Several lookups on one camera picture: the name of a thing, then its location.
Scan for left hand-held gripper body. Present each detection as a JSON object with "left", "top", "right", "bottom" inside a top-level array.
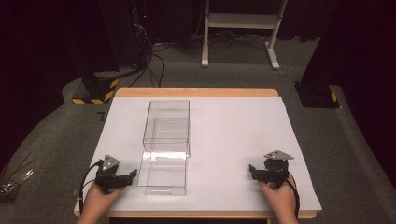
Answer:
[{"left": 94, "top": 154, "right": 126, "bottom": 195}]

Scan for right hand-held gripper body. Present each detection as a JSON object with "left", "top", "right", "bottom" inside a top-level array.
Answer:
[{"left": 259, "top": 149, "right": 295, "bottom": 190}]

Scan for clear plastic drawer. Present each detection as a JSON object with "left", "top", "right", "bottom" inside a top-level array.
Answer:
[{"left": 136, "top": 150, "right": 190, "bottom": 197}]

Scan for clear plastic drawer housing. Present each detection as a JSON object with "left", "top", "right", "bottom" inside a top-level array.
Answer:
[{"left": 142, "top": 99, "right": 191, "bottom": 159}]

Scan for person's left hand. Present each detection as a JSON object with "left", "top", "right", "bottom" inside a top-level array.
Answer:
[{"left": 81, "top": 181, "right": 125, "bottom": 220}]

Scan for person's right hand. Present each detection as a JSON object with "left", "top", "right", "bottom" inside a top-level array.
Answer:
[{"left": 257, "top": 177, "right": 299, "bottom": 220}]

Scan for white paper sheet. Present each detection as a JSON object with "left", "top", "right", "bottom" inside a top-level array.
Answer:
[{"left": 74, "top": 96, "right": 323, "bottom": 213}]

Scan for black yellow striped stand base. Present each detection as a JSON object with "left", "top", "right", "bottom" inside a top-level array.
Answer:
[{"left": 71, "top": 70, "right": 120, "bottom": 105}]

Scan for wooden table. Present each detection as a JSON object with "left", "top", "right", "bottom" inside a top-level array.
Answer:
[{"left": 73, "top": 87, "right": 318, "bottom": 220}]

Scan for white metal stand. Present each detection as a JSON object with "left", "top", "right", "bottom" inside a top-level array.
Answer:
[{"left": 201, "top": 0, "right": 288, "bottom": 71}]

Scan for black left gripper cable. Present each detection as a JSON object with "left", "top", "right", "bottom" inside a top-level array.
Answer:
[{"left": 78, "top": 160, "right": 105, "bottom": 217}]

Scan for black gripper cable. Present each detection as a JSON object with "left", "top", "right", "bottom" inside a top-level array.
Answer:
[
  {"left": 78, "top": 160, "right": 105, "bottom": 217},
  {"left": 284, "top": 177, "right": 301, "bottom": 220}
]

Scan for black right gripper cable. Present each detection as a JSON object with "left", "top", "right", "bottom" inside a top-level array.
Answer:
[{"left": 284, "top": 177, "right": 301, "bottom": 220}]

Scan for black floor cables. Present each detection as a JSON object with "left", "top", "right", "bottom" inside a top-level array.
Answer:
[{"left": 128, "top": 22, "right": 166, "bottom": 89}]

